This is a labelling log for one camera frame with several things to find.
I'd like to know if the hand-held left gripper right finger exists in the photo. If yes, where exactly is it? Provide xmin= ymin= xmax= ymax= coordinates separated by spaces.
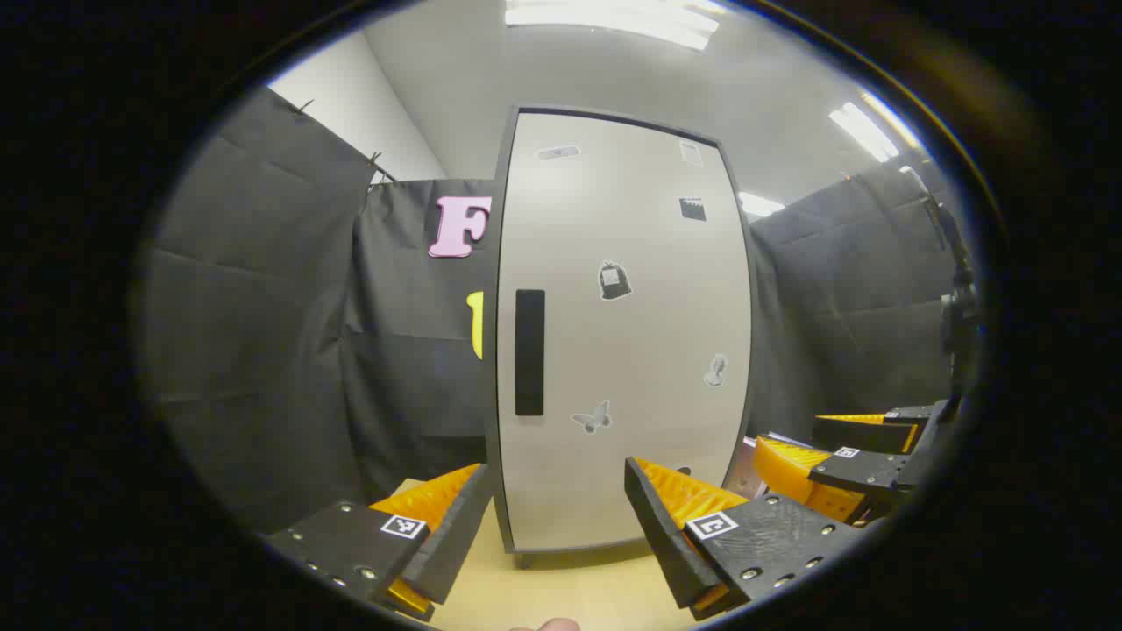
xmin=624 ymin=456 xmax=869 ymax=621

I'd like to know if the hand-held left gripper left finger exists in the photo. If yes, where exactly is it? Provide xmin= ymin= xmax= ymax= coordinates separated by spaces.
xmin=261 ymin=462 xmax=494 ymax=623

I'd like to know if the dark grey cabinet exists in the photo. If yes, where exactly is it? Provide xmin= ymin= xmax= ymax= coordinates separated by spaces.
xmin=480 ymin=105 xmax=760 ymax=571

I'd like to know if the black door handle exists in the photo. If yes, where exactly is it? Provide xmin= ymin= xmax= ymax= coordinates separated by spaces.
xmin=515 ymin=288 xmax=547 ymax=417

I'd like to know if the black backdrop cloth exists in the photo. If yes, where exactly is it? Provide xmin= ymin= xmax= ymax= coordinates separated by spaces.
xmin=145 ymin=88 xmax=965 ymax=535

